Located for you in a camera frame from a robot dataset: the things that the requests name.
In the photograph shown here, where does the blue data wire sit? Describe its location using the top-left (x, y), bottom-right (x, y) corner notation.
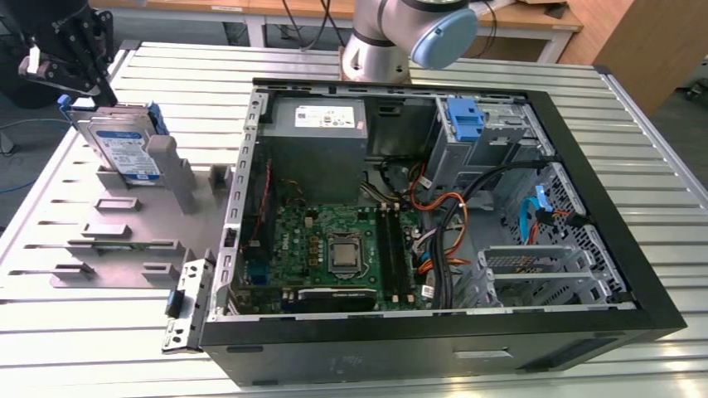
top-left (521, 185), bottom-right (549, 246)

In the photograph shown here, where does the silver optical drive cage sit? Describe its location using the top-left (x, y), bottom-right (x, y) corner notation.
top-left (431, 97), bottom-right (556, 201)

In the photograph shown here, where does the blue drive bay latch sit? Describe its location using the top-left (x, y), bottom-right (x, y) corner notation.
top-left (445, 98), bottom-right (485, 143)

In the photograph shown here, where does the wooden cabinet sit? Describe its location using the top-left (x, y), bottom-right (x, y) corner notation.
top-left (557, 0), bottom-right (708, 119)

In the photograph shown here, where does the orange wire bundle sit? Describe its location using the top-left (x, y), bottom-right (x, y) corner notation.
top-left (408, 163), bottom-right (472, 277)

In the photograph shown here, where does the black RAM slot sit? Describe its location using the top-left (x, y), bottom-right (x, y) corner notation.
top-left (377, 201), bottom-right (400, 304)
top-left (392, 201), bottom-right (417, 303)

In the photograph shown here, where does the hard disk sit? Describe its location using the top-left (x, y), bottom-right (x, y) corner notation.
top-left (57, 94), bottom-right (167, 187)

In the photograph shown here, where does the black cable bundle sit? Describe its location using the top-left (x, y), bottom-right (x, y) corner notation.
top-left (431, 159), bottom-right (557, 310)

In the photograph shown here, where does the grey power supply unit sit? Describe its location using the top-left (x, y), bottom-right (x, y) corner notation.
top-left (259, 97), bottom-right (371, 206)

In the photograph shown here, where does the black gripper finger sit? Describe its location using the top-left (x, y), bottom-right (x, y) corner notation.
top-left (17, 57), bottom-right (93, 95)
top-left (76, 3), bottom-right (120, 109)

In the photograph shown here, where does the black PC case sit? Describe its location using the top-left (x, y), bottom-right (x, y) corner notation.
top-left (196, 76), bottom-right (688, 387)

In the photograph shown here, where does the green RAM stick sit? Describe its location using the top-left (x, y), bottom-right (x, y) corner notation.
top-left (92, 242), bottom-right (152, 252)

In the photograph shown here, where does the silver card retention bracket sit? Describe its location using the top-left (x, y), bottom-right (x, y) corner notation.
top-left (160, 256), bottom-right (216, 354)

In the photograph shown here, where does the orange black power wire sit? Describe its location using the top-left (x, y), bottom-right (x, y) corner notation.
top-left (533, 209), bottom-right (588, 228)

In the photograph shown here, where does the silver disk bay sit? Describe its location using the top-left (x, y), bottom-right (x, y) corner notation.
top-left (451, 244), bottom-right (632, 310)

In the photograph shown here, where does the green motherboard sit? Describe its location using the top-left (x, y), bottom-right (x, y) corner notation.
top-left (243, 202), bottom-right (428, 313)

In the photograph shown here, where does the black mesh waste bin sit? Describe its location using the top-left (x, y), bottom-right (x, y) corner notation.
top-left (0, 32), bottom-right (60, 109)

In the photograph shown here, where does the thin red wire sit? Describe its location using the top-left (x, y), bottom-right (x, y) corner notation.
top-left (251, 158), bottom-right (273, 248)

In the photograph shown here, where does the silver CPU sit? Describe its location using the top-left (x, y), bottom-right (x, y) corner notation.
top-left (329, 242), bottom-right (360, 267)

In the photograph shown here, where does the black CPU socket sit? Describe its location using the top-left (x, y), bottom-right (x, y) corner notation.
top-left (325, 231), bottom-right (367, 281)

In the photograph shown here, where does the grey parts rack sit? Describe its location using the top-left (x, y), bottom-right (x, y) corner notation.
top-left (49, 134), bottom-right (237, 289)

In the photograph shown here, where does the pale blue floor cable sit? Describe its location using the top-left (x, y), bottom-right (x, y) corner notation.
top-left (0, 118), bottom-right (73, 130)

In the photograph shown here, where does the black graphics card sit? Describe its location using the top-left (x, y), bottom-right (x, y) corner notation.
top-left (281, 285), bottom-right (379, 314)

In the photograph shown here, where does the black chair caster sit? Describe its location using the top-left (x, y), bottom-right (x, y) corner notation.
top-left (684, 77), bottom-right (708, 101)

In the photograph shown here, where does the wooden desk white frame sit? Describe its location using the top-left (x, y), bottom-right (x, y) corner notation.
top-left (91, 0), bottom-right (267, 47)
top-left (263, 0), bottom-right (585, 64)

